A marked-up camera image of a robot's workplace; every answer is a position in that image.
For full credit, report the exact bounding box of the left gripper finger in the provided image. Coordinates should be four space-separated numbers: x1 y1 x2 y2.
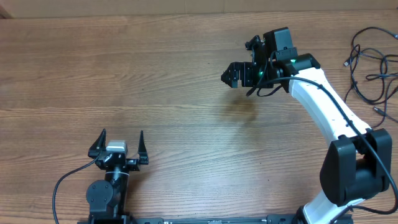
137 130 149 164
88 129 106 159

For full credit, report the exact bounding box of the black usb cable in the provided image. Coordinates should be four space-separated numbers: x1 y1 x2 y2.
343 26 398 105
365 54 398 128

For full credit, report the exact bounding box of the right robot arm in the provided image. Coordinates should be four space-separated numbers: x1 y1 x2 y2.
221 27 397 224

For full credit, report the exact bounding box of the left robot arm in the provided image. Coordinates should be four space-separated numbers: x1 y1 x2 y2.
86 130 149 223

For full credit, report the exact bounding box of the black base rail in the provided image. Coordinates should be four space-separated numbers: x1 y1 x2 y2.
77 213 355 224

